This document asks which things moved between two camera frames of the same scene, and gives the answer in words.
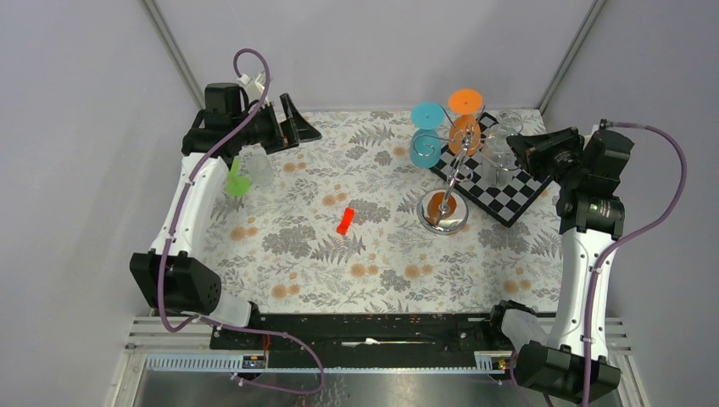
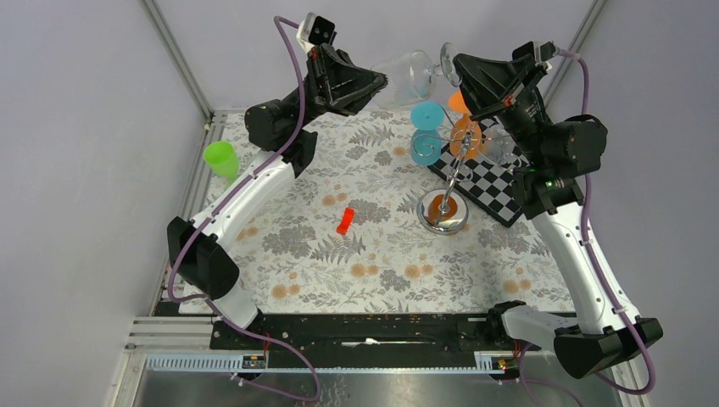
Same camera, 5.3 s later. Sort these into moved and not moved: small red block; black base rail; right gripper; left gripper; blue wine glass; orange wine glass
Moved: left gripper; right gripper
Not moved: blue wine glass; orange wine glass; small red block; black base rail
